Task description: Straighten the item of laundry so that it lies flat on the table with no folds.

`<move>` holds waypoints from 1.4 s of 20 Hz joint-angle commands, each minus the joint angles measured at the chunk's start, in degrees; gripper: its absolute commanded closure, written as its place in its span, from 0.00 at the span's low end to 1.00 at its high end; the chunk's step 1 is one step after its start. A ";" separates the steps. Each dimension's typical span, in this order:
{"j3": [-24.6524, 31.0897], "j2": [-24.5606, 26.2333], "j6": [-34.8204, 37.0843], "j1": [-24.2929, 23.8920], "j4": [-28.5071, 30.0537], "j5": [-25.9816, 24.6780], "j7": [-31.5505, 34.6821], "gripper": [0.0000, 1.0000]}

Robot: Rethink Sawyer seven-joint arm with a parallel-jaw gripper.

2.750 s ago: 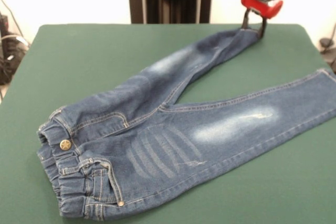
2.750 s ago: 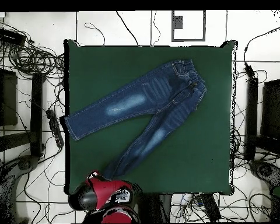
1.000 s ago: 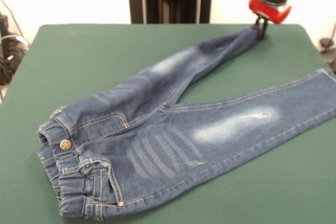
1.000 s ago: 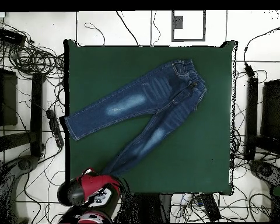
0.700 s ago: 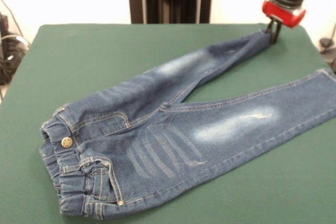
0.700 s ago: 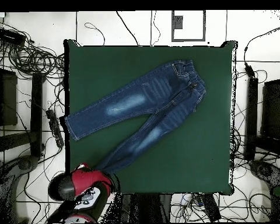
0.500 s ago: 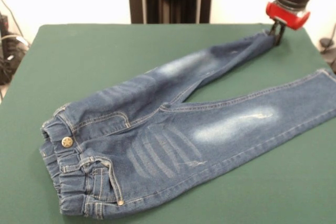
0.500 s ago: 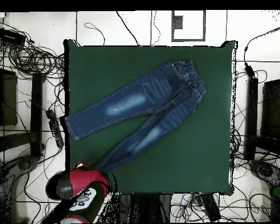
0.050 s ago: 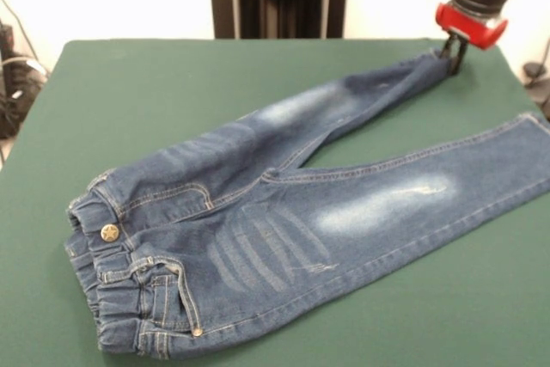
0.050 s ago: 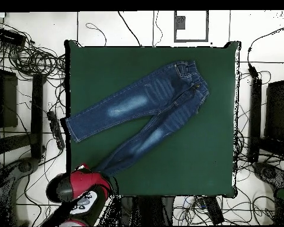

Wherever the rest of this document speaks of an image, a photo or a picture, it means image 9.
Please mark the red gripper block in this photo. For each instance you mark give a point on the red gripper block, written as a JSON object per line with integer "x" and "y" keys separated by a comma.
{"x": 468, "y": 27}

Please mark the blue denim jeans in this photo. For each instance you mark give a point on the blue denim jeans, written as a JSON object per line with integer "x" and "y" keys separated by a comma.
{"x": 258, "y": 234}

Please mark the dark green table cloth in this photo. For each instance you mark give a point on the dark green table cloth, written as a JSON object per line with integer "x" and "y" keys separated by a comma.
{"x": 129, "y": 105}

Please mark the black upright bar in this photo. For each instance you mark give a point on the black upright bar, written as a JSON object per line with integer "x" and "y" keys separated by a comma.
{"x": 5, "y": 42}

